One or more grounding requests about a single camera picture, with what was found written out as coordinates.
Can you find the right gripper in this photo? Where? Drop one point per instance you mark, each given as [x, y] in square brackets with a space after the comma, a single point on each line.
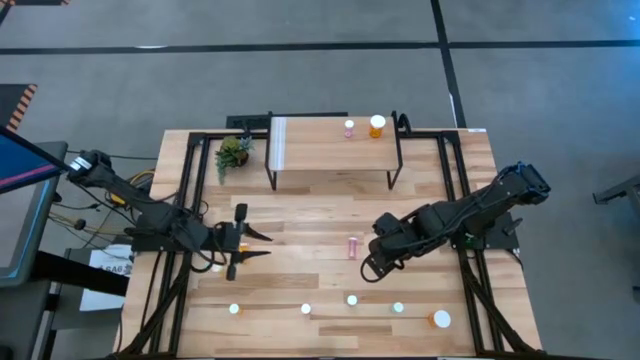
[387, 242]

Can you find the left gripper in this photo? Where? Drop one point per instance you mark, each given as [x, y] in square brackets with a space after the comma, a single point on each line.
[227, 237]

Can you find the small orange medicine bottle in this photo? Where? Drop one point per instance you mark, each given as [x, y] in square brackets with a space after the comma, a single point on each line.
[216, 267]
[233, 308]
[244, 247]

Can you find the pink medicine bottle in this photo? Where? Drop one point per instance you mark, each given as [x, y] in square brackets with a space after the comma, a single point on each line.
[353, 247]
[305, 308]
[348, 128]

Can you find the green medicine bottle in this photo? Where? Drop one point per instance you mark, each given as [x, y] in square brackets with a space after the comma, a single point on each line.
[352, 300]
[397, 307]

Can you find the large orange medicine bottle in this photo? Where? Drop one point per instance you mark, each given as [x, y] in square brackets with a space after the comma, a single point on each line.
[440, 318]
[377, 125]

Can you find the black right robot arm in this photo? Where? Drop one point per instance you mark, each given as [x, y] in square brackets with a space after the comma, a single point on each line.
[475, 205]

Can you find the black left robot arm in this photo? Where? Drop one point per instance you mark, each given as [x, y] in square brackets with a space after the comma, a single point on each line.
[120, 190]

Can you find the wooden shelf black legs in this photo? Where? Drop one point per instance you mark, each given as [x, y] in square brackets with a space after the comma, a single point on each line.
[320, 150]

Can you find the green potted plant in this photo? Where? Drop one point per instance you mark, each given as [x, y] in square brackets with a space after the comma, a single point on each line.
[232, 152]

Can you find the black loop hook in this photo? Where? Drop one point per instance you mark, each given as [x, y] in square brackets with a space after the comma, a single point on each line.
[406, 119]

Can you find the white printed paper sheet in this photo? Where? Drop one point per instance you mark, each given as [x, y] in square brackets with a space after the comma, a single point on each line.
[107, 257]

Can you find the black cart crossbar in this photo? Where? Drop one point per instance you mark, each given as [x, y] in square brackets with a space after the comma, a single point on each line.
[85, 275]

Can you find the grey equipment cart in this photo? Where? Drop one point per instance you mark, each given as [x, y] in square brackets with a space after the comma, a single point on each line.
[20, 235]

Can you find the grey furniture piece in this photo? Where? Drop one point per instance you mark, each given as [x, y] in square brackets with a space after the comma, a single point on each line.
[622, 192]

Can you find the blue screen monitor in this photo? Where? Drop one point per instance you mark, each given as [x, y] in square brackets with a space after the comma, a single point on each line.
[25, 160]

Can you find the black orange striped mat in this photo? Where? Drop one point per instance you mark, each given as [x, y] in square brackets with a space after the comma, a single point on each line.
[30, 2]
[10, 102]

